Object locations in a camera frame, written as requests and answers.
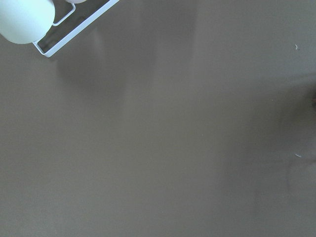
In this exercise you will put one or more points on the white mug rack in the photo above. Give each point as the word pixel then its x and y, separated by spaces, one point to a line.
pixel 75 18

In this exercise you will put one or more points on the pink cup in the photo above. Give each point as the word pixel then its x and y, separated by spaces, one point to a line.
pixel 75 1

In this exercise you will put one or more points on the white cup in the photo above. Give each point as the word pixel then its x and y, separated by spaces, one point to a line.
pixel 25 21

